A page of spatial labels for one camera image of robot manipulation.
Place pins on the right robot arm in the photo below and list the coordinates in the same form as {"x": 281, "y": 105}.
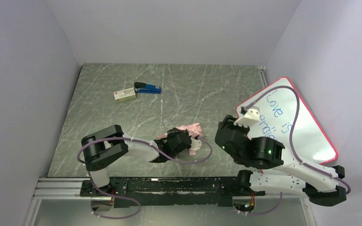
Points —
{"x": 319, "y": 183}

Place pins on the small white box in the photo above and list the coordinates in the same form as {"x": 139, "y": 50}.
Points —
{"x": 125, "y": 95}

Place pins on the pink folding umbrella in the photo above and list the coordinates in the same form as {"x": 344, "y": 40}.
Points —
{"x": 195, "y": 132}

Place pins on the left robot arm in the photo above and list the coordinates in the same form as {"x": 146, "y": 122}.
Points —
{"x": 102, "y": 148}

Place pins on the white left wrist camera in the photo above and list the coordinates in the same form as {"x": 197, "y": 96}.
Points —
{"x": 195, "y": 145}

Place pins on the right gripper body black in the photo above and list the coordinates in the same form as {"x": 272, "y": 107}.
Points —
{"x": 226, "y": 127}

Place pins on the blue black stapler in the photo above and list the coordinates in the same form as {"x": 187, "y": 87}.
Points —
{"x": 141, "y": 87}

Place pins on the red framed whiteboard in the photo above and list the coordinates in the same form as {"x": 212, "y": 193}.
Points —
{"x": 281, "y": 117}

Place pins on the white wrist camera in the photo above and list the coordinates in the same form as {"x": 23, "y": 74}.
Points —
{"x": 249, "y": 117}
{"x": 195, "y": 145}

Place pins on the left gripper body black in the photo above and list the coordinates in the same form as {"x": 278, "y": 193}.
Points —
{"x": 182, "y": 139}

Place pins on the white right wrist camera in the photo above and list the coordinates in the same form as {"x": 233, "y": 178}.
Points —
{"x": 249, "y": 117}

